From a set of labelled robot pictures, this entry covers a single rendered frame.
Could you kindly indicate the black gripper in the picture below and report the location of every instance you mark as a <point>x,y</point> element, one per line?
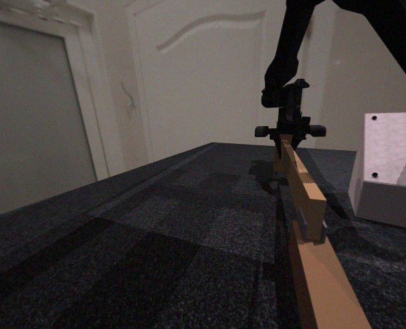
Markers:
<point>314,130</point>

